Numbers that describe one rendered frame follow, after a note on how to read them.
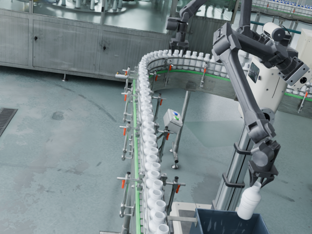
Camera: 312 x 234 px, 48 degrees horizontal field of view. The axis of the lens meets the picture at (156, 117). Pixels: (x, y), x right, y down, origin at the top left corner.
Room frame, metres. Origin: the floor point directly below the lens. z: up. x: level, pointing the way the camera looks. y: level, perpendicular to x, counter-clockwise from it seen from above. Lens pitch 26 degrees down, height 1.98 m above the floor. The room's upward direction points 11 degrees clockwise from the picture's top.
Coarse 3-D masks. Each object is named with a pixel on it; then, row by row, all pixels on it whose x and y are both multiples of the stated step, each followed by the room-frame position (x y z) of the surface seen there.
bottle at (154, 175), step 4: (152, 172) 1.16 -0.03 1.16; (156, 172) 1.16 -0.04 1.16; (152, 176) 1.13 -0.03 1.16; (156, 176) 1.13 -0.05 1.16; (148, 180) 1.14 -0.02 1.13; (152, 180) 1.13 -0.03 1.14; (148, 184) 1.13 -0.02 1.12; (152, 184) 1.12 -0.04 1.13; (148, 188) 1.12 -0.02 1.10; (144, 192) 1.13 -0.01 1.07; (148, 192) 1.12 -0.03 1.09; (144, 196) 1.13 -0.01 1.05; (144, 200) 1.13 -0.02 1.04; (144, 204) 1.12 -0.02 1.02
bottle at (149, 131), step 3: (147, 129) 1.50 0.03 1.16; (150, 129) 1.51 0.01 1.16; (153, 129) 1.51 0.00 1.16; (147, 132) 1.48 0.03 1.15; (150, 132) 1.48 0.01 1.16; (153, 132) 1.49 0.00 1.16; (144, 135) 1.50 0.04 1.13; (147, 135) 1.48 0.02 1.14; (144, 138) 1.48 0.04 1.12; (147, 138) 1.48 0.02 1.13; (144, 141) 1.47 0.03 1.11; (144, 144) 1.47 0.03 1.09; (141, 147) 1.49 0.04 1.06; (141, 150) 1.49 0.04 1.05; (141, 153) 1.48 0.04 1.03; (141, 156) 1.48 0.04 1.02
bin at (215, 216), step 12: (168, 216) 1.18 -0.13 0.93; (204, 216) 1.25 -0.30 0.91; (216, 216) 1.26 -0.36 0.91; (228, 216) 1.27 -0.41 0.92; (252, 216) 1.28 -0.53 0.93; (192, 228) 1.22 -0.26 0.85; (204, 228) 1.25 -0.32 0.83; (216, 228) 1.26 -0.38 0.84; (228, 228) 1.27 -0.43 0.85; (240, 228) 1.28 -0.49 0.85; (252, 228) 1.29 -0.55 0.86; (264, 228) 1.21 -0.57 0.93
